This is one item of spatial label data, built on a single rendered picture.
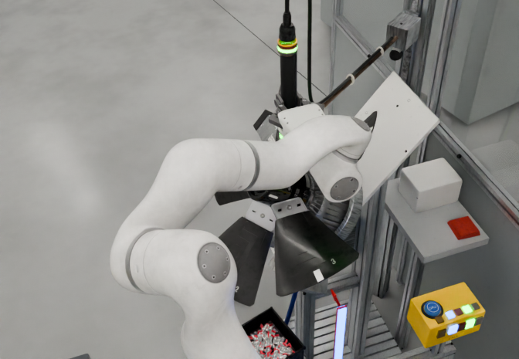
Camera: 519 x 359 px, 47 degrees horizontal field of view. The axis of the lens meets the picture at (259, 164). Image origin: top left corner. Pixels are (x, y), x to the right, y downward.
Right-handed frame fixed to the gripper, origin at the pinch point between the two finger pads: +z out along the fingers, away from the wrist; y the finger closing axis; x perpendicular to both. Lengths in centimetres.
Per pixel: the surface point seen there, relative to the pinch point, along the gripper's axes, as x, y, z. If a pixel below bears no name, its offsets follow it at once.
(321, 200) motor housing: -38.3, 10.1, 1.7
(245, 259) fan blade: -53, -14, 1
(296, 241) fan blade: -35.6, -2.7, -12.3
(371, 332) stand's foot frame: -147, 43, 18
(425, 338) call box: -52, 21, -40
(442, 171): -58, 62, 17
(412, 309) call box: -50, 21, -33
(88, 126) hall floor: -154, -58, 222
